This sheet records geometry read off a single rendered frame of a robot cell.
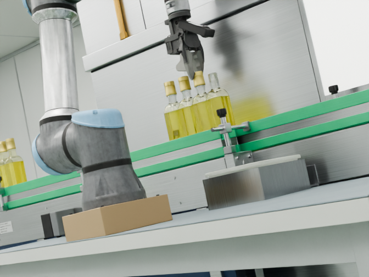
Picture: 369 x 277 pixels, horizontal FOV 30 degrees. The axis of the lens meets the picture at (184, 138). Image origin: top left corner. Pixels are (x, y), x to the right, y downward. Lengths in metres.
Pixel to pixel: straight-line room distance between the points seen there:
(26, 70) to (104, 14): 5.14
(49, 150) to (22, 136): 6.16
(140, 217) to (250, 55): 0.81
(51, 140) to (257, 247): 0.69
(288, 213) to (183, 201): 0.98
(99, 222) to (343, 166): 0.67
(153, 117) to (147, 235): 1.15
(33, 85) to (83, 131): 6.07
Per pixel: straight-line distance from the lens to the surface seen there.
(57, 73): 1.74
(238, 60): 2.19
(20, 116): 7.85
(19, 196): 2.59
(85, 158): 1.59
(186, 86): 2.15
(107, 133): 1.57
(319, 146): 1.84
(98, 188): 1.56
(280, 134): 1.92
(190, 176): 1.97
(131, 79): 2.52
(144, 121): 2.48
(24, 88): 7.76
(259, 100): 2.15
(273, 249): 1.15
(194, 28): 2.12
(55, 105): 1.72
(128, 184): 1.56
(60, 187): 2.40
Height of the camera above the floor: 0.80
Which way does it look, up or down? 5 degrees up
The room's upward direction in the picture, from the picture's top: 12 degrees counter-clockwise
